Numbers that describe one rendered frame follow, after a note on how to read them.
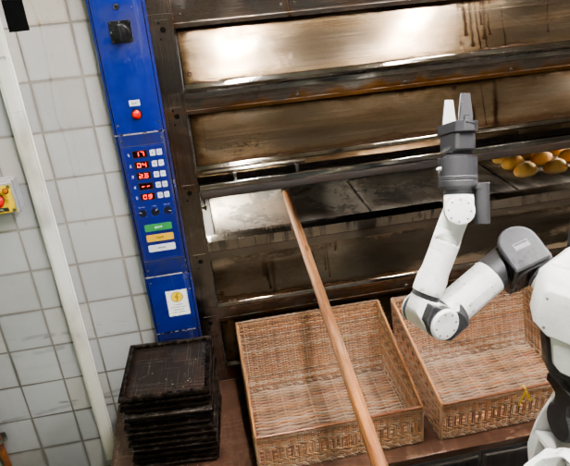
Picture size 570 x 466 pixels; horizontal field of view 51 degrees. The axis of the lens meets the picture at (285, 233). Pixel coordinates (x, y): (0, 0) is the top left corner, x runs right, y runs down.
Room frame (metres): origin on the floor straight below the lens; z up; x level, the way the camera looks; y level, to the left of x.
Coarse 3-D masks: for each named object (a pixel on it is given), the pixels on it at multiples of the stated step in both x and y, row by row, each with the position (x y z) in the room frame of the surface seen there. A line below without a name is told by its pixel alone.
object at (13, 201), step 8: (0, 184) 1.70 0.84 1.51; (8, 184) 1.71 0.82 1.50; (16, 184) 1.75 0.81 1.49; (0, 192) 1.70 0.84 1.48; (8, 192) 1.70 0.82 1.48; (16, 192) 1.73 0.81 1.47; (8, 200) 1.70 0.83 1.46; (16, 200) 1.71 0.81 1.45; (0, 208) 1.70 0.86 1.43; (8, 208) 1.70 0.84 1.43; (16, 208) 1.70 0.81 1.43
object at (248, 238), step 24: (504, 192) 2.05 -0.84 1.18; (528, 192) 2.03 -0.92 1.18; (552, 192) 2.03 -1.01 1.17; (336, 216) 1.97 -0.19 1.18; (360, 216) 1.95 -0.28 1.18; (384, 216) 1.94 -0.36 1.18; (408, 216) 1.95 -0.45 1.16; (432, 216) 1.96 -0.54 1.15; (216, 240) 1.86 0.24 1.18; (240, 240) 1.87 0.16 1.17; (264, 240) 1.88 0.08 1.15
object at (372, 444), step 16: (288, 192) 2.17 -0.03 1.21; (288, 208) 2.03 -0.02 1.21; (304, 240) 1.74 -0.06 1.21; (304, 256) 1.64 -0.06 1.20; (320, 288) 1.44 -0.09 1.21; (320, 304) 1.36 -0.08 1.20; (336, 336) 1.21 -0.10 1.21; (336, 352) 1.15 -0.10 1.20; (352, 368) 1.09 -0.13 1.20; (352, 384) 1.03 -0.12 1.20; (352, 400) 0.98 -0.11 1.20; (368, 416) 0.93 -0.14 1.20; (368, 432) 0.88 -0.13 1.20; (368, 448) 0.85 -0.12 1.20; (384, 464) 0.80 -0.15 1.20
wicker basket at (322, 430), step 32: (256, 320) 1.84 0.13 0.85; (288, 320) 1.85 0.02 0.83; (320, 320) 1.86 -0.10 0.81; (352, 320) 1.87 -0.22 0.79; (384, 320) 1.80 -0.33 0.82; (288, 352) 1.82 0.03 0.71; (320, 352) 1.83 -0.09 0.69; (384, 352) 1.81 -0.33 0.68; (256, 384) 1.77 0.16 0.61; (288, 384) 1.78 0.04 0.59; (320, 384) 1.76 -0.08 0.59; (384, 384) 1.73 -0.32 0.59; (256, 416) 1.62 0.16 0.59; (288, 416) 1.61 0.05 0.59; (320, 416) 1.59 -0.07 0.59; (352, 416) 1.58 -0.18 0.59; (384, 416) 1.43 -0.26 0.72; (416, 416) 1.44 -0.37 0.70; (256, 448) 1.37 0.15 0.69; (288, 448) 1.46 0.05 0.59; (320, 448) 1.40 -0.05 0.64; (352, 448) 1.42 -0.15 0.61; (384, 448) 1.42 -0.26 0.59
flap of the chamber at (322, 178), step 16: (544, 144) 1.87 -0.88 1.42; (560, 144) 1.87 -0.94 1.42; (368, 160) 1.97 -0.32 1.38; (432, 160) 1.81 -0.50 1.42; (480, 160) 1.83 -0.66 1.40; (256, 176) 1.91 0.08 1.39; (320, 176) 1.76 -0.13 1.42; (336, 176) 1.77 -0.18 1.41; (352, 176) 1.77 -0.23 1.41; (368, 176) 1.78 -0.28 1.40; (208, 192) 1.71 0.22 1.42; (224, 192) 1.72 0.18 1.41; (240, 192) 1.72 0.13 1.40
